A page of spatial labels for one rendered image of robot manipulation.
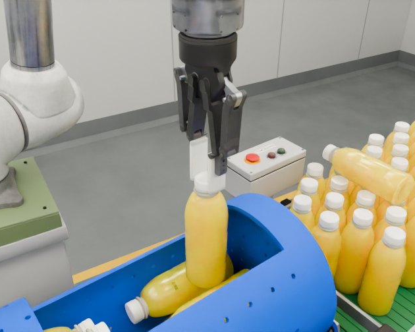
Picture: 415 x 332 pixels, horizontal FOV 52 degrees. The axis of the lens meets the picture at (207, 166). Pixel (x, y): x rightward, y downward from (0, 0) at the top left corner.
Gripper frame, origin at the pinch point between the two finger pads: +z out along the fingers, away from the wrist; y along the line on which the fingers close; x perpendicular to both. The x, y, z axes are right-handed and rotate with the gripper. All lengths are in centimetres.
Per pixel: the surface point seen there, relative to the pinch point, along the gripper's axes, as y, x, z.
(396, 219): 12.7, 39.7, 22.0
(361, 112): -154, 297, 133
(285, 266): 14.5, 3.5, 11.5
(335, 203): 1.9, 33.5, 21.4
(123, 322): -5.3, -15.0, 30.5
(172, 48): -251, 155, 71
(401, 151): -2, 65, 21
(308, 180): -7.2, 35.2, 21.3
